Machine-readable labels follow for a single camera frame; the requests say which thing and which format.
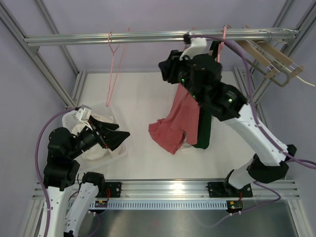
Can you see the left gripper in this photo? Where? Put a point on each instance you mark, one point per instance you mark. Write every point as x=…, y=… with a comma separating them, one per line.
x=110, y=138

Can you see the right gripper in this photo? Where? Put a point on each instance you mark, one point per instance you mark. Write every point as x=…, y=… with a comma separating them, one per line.
x=169, y=67

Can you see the green and white t shirt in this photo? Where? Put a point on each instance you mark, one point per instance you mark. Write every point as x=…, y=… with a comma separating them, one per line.
x=205, y=117

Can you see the pink t shirt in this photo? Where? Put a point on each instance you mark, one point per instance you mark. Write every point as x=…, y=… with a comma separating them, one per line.
x=181, y=124

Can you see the thick pink plastic hanger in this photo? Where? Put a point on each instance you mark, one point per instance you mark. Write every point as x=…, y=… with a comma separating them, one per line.
x=221, y=45

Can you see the thin pink wire hanger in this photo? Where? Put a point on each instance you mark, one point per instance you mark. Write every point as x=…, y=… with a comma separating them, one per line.
x=113, y=74

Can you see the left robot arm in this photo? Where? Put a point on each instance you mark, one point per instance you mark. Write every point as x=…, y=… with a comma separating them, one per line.
x=60, y=172

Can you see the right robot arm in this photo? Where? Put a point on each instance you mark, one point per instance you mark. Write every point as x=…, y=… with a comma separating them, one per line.
x=201, y=77

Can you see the white plastic basket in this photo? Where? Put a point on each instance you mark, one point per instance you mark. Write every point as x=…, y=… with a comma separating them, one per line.
x=97, y=157

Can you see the wooden hangers bundle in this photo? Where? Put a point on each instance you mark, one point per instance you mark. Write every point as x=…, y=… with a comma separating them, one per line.
x=296, y=71

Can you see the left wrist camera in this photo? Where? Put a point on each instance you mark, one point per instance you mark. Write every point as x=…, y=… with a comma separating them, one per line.
x=83, y=114

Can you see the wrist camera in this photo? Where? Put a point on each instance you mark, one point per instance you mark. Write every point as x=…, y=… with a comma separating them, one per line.
x=196, y=43
x=83, y=114

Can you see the aluminium clothes rail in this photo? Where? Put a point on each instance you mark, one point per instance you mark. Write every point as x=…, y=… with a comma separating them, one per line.
x=166, y=36

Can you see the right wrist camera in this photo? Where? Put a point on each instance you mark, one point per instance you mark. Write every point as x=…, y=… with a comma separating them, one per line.
x=196, y=43

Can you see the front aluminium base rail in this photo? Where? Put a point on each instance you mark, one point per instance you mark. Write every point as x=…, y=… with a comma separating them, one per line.
x=197, y=189

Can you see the white slotted cable duct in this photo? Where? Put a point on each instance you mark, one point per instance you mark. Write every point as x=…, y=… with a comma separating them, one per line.
x=159, y=205

